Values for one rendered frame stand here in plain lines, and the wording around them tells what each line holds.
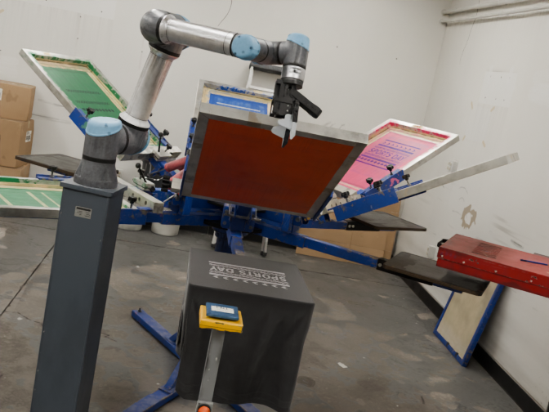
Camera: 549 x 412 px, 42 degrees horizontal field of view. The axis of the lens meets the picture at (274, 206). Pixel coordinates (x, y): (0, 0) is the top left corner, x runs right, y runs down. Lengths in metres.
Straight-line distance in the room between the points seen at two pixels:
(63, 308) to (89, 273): 0.16
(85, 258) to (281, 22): 4.80
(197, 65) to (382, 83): 1.83
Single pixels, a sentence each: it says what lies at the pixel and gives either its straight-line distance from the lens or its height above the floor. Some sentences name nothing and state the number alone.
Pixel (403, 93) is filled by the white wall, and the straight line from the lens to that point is 7.27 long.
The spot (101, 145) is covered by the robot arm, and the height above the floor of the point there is 1.34.
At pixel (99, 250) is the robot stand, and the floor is 0.99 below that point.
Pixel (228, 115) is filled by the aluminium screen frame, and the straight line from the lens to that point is 2.38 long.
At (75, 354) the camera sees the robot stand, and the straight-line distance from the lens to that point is 2.68.
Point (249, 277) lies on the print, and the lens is 2.65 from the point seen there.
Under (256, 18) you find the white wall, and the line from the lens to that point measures 7.00.
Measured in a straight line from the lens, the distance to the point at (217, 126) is 2.45.
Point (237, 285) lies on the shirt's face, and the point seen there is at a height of 0.95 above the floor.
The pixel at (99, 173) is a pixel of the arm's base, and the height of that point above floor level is 1.25.
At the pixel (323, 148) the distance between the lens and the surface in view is 2.51.
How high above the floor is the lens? 1.70
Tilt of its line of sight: 10 degrees down
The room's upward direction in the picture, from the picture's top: 11 degrees clockwise
